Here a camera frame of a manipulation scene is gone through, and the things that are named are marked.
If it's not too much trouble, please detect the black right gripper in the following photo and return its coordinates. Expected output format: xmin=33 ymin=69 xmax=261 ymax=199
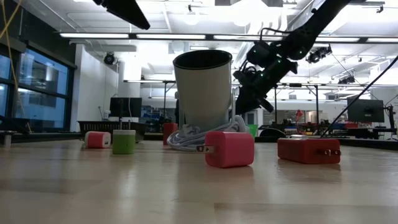
xmin=233 ymin=40 xmax=298 ymax=116

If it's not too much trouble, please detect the pink charger with white label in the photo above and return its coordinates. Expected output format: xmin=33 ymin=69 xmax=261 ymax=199
xmin=196 ymin=131 xmax=255 ymax=169

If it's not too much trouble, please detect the dark red wide charger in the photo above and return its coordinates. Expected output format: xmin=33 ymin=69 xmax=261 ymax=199
xmin=277 ymin=138 xmax=342 ymax=165

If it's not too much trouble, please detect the small red charger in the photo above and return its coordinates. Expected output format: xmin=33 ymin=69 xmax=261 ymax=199
xmin=162 ymin=122 xmax=179 ymax=146

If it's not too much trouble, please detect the pink and white charger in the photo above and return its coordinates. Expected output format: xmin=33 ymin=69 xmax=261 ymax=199
xmin=84 ymin=131 xmax=112 ymax=149

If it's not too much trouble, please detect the green and white charger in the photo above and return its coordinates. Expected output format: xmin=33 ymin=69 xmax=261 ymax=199
xmin=112 ymin=119 xmax=137 ymax=156

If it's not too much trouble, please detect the green plastic basket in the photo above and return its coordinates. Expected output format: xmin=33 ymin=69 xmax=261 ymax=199
xmin=246 ymin=124 xmax=259 ymax=139

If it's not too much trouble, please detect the white round container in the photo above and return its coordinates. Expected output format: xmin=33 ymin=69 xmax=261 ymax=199
xmin=172 ymin=49 xmax=251 ymax=151

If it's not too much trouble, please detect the long light strip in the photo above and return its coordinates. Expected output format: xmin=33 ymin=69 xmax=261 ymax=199
xmin=58 ymin=32 xmax=398 ymax=44

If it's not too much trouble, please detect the red hanging object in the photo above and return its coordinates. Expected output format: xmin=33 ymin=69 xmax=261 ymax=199
xmin=294 ymin=108 xmax=304 ymax=126

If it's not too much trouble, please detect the round pendant lamp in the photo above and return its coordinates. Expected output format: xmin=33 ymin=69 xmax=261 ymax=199
xmin=182 ymin=4 xmax=200 ymax=26

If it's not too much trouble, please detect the black metal rack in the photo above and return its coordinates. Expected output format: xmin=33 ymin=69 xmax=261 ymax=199
xmin=273 ymin=83 xmax=320 ymax=125

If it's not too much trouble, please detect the black computer monitor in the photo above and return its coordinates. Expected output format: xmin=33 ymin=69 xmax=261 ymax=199
xmin=347 ymin=98 xmax=386 ymax=123
xmin=109 ymin=97 xmax=143 ymax=118

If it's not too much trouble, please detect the large window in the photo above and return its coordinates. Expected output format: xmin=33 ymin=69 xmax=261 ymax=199
xmin=0 ymin=46 xmax=75 ymax=131

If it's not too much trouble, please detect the black plastic basket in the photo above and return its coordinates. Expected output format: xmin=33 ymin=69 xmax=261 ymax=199
xmin=77 ymin=120 xmax=150 ymax=143

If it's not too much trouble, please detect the black dome camera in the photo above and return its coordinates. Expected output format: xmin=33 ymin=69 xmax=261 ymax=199
xmin=103 ymin=52 xmax=116 ymax=66

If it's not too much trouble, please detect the white coiled lamp cable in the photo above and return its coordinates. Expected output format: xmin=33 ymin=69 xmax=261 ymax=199
xmin=166 ymin=119 xmax=247 ymax=152

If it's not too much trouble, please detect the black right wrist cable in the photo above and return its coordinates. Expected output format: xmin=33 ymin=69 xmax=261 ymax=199
xmin=259 ymin=27 xmax=292 ymax=41

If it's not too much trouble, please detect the black camera on mount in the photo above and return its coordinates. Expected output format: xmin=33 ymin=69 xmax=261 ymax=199
xmin=306 ymin=45 xmax=333 ymax=65

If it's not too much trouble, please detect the thin black cable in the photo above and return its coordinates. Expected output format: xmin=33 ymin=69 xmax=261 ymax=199
xmin=320 ymin=55 xmax=398 ymax=138

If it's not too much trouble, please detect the yellow cable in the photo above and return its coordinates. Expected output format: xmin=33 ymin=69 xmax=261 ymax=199
xmin=0 ymin=0 xmax=32 ymax=134

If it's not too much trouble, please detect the grey metal post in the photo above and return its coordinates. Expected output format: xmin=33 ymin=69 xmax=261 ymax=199
xmin=0 ymin=129 xmax=16 ymax=148

